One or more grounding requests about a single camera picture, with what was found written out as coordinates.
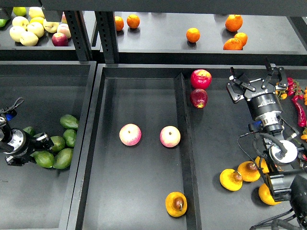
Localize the orange tomatoes right edge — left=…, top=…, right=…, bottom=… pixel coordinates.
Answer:
left=303, top=87, right=307, bottom=106

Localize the orange shelf middle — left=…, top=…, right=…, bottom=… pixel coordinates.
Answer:
left=186, top=27, right=201, bottom=43

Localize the pale yellow pear centre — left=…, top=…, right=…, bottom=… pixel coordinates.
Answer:
left=27, top=22, right=45, bottom=38

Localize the orange shelf top right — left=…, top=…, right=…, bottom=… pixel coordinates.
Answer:
left=225, top=14, right=243, bottom=32

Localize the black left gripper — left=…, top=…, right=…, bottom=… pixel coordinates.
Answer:
left=4, top=129, right=54, bottom=166

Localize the yellow lemon on shelf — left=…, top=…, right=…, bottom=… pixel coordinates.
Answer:
left=29, top=16, right=44, bottom=25

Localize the dark avocado far left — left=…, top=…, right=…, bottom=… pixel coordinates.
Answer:
left=23, top=126, right=35, bottom=137

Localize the red apple upper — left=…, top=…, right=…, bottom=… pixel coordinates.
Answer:
left=190, top=69, right=212, bottom=90

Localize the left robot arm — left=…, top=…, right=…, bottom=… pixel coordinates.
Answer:
left=0, top=97, right=55, bottom=166

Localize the round green avocado middle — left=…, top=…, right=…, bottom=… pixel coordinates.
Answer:
left=51, top=136, right=66, bottom=153

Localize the red chili pepper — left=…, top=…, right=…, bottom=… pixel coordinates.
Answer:
left=291, top=95, right=307, bottom=127

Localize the yellow pear pile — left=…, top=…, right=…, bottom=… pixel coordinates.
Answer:
left=255, top=156, right=269, bottom=173
left=258, top=184, right=281, bottom=206
left=237, top=161, right=260, bottom=182
left=220, top=169, right=243, bottom=191

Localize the orange shelf small right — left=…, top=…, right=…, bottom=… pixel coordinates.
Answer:
left=234, top=32, right=248, bottom=46

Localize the pale yellow pear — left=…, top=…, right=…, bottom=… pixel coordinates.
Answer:
left=43, top=19, right=59, bottom=34
left=20, top=31, right=38, bottom=46
left=12, top=16, right=29, bottom=29
left=10, top=26, right=26, bottom=43
left=27, top=22, right=45, bottom=38

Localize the black left tray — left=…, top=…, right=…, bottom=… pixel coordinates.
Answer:
left=0, top=61, right=96, bottom=230

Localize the black shelf post left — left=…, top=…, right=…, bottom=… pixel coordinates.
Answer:
left=64, top=11, right=93, bottom=61

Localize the red cherry tomato bunch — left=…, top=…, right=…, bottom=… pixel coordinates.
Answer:
left=287, top=77, right=304, bottom=101

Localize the red apple on shelf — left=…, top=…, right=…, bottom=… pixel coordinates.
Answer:
left=52, top=32, right=69, bottom=46

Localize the yellow pear leftmost pile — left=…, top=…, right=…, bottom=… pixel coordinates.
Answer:
left=220, top=169, right=243, bottom=191

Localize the black shelf post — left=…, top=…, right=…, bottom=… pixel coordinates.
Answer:
left=64, top=11, right=93, bottom=61
left=95, top=11, right=119, bottom=64

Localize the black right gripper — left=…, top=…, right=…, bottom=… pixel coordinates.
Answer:
left=226, top=57, right=288, bottom=121

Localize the pink apple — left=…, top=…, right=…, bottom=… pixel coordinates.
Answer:
left=160, top=126, right=181, bottom=148
left=119, top=124, right=142, bottom=146

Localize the green avocado right pile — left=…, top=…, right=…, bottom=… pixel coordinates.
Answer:
left=63, top=129, right=77, bottom=148

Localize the pale yellow pear front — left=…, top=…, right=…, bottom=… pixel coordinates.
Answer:
left=20, top=31, right=38, bottom=46

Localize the orange cherry tomato bunch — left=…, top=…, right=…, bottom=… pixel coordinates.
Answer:
left=275, top=82, right=288, bottom=100

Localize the peach on shelf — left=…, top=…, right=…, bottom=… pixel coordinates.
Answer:
left=57, top=23, right=71, bottom=39

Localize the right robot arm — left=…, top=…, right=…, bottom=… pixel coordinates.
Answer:
left=226, top=60, right=307, bottom=230

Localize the orange shelf front right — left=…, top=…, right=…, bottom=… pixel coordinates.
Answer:
left=223, top=38, right=243, bottom=50

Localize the black shelf post right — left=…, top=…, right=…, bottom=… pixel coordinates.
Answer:
left=95, top=11, right=119, bottom=64

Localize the pink apple left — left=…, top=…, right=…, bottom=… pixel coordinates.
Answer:
left=119, top=124, right=142, bottom=146

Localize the dark avocado top pile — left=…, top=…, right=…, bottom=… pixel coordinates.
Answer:
left=59, top=114, right=79, bottom=130

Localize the yellow pear back pile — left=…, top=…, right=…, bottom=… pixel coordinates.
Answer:
left=255, top=156, right=269, bottom=173

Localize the black centre tray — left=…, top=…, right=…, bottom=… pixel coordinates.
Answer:
left=67, top=64, right=291, bottom=230

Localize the pale yellow pear right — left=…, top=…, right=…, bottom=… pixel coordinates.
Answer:
left=43, top=19, right=59, bottom=34

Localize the black tray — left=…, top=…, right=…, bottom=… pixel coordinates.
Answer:
left=67, top=64, right=291, bottom=230
left=0, top=61, right=96, bottom=230

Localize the pink apple right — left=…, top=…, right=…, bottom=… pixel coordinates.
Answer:
left=160, top=126, right=181, bottom=148

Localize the dark red apple lower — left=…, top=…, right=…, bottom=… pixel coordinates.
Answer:
left=189, top=89, right=208, bottom=109

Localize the yellow pear middle pile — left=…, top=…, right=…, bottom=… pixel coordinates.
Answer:
left=237, top=161, right=260, bottom=182

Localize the pale yellow pear upper left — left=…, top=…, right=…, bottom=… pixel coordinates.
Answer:
left=12, top=16, right=29, bottom=29

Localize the yellow pear bottom pile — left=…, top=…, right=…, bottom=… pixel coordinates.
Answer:
left=258, top=184, right=281, bottom=206

